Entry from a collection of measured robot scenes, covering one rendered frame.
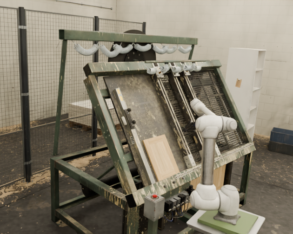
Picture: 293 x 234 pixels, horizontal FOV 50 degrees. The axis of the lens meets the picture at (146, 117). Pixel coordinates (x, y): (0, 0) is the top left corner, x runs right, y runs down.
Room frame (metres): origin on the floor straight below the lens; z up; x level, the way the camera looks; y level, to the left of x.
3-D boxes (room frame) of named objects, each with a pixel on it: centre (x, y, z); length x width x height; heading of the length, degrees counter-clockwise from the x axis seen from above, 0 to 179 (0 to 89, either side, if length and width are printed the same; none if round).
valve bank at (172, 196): (2.67, -0.36, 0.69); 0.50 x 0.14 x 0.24; 137
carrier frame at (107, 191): (3.64, -0.20, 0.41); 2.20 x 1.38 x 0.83; 137
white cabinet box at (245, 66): (6.62, -1.99, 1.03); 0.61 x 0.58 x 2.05; 147
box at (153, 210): (2.30, -0.11, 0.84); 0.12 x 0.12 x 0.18; 47
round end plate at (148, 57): (3.85, 0.18, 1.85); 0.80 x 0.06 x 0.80; 137
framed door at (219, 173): (3.58, -0.77, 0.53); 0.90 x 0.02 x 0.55; 137
